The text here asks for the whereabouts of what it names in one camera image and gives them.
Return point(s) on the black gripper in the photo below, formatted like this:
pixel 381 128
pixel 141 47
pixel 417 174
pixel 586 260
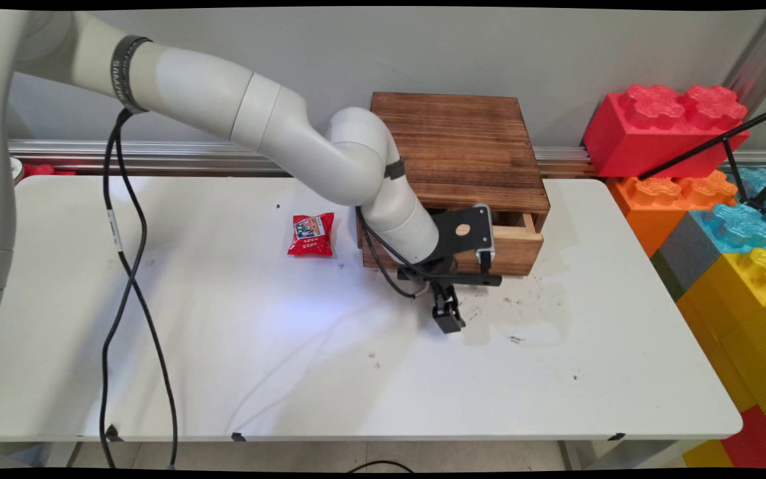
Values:
pixel 441 274

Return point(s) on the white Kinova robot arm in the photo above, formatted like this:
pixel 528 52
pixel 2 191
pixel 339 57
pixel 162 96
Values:
pixel 223 100

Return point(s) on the red snack packet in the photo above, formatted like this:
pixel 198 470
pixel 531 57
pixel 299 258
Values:
pixel 311 234

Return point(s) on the dark wooden drawer cabinet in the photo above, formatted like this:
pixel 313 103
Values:
pixel 469 146

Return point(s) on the white table leg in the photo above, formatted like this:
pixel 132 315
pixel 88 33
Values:
pixel 596 454

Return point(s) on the black tape piece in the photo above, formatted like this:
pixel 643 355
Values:
pixel 114 433
pixel 239 436
pixel 616 436

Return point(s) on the big orange toy brick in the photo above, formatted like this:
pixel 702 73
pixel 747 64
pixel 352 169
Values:
pixel 655 206

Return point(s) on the big grey toy brick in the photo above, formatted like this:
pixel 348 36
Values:
pixel 685 256

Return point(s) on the big red toy brick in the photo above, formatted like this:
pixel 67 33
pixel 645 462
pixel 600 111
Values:
pixel 649 140

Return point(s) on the big yellow toy brick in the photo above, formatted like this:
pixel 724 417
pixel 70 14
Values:
pixel 745 313

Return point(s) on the translucent blue toy brick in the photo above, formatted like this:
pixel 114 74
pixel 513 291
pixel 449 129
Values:
pixel 739 226
pixel 755 181

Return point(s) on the black tripod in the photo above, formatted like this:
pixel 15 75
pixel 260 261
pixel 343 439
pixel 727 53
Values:
pixel 722 140

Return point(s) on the red toy brick low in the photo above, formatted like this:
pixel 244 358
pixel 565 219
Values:
pixel 759 442

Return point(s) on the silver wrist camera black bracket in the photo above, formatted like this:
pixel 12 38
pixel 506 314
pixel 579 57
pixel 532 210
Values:
pixel 463 229

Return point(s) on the horizontal aluminium rail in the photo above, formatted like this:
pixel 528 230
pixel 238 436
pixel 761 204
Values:
pixel 190 158

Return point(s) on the slanted aluminium post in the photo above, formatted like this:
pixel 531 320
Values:
pixel 759 56

